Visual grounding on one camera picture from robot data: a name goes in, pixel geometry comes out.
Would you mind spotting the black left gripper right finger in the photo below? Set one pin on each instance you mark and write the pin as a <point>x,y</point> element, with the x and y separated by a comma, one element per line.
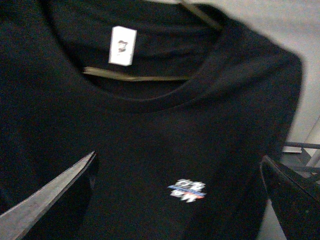
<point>294,192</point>

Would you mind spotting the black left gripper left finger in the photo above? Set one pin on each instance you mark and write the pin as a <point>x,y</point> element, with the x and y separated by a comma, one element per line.
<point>17,221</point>

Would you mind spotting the black t-shirt with logo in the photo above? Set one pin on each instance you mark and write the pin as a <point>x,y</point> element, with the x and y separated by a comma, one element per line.
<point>176,160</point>

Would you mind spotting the gold metal clothes hanger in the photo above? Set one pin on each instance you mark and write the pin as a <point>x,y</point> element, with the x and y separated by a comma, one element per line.
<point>99,72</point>

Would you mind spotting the black metal rack frame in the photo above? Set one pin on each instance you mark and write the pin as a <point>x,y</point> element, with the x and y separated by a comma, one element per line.
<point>303,158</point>

